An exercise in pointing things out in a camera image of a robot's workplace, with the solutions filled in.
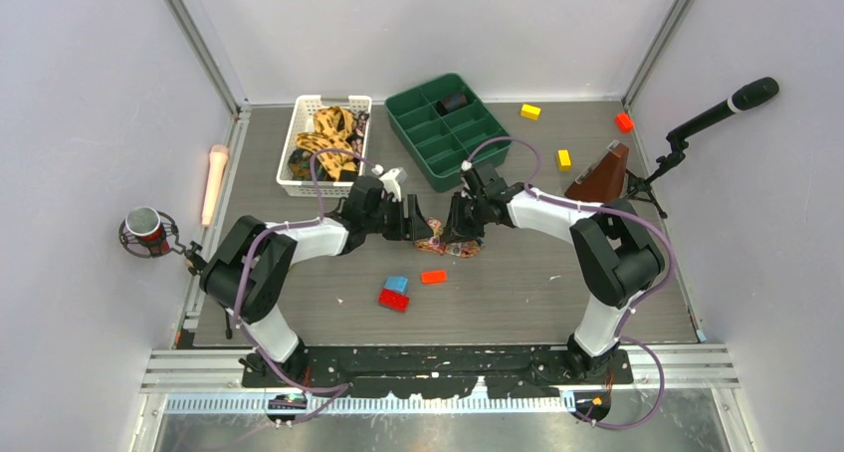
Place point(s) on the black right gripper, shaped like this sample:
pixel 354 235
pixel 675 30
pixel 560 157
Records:
pixel 456 230

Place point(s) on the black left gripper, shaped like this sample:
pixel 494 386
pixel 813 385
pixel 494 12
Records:
pixel 398 232

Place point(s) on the colourful shell pattern tie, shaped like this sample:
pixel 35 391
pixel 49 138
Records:
pixel 437 245

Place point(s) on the green compartment tray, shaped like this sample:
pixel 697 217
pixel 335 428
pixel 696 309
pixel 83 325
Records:
pixel 439 144

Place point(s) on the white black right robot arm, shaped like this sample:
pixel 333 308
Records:
pixel 616 252

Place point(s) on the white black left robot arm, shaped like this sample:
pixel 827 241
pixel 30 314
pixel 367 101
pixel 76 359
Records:
pixel 247 272

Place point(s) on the small orange lego brick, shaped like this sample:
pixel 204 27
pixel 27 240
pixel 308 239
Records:
pixel 434 277

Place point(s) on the blue lego brick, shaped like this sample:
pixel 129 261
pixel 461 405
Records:
pixel 397 284

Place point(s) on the red lego brick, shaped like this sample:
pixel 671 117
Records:
pixel 393 300

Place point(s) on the dark floral rose tie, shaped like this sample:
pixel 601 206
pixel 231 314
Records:
pixel 356 139

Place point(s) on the yellow block upright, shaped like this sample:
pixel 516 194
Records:
pixel 563 160

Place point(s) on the rolled dark striped tie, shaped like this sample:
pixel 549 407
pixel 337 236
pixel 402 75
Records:
pixel 451 103

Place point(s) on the white perforated plastic basket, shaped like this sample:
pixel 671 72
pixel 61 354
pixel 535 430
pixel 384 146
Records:
pixel 301 121

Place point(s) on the yellow beetle pattern tie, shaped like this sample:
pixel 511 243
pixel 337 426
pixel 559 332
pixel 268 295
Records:
pixel 332 128

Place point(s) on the brown green leaf tie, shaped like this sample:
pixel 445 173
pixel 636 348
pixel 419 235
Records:
pixel 299 167

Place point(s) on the yellow block near tray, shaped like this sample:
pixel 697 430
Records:
pixel 530 112

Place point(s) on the brown wooden metronome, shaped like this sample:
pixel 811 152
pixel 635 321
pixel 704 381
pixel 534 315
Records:
pixel 603 180

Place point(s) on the black microphone tripod stand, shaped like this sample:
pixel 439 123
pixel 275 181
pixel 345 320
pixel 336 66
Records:
pixel 641 188

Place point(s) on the orange red block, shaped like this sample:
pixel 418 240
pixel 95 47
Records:
pixel 624 122

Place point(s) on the red silver studio microphone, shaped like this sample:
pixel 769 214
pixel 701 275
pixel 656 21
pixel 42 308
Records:
pixel 148 233

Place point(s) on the black handheld microphone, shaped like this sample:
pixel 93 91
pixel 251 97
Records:
pixel 748 97

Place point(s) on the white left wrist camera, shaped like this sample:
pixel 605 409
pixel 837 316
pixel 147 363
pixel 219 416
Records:
pixel 391 180

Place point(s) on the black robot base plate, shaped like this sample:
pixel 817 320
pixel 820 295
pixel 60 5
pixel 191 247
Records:
pixel 451 371

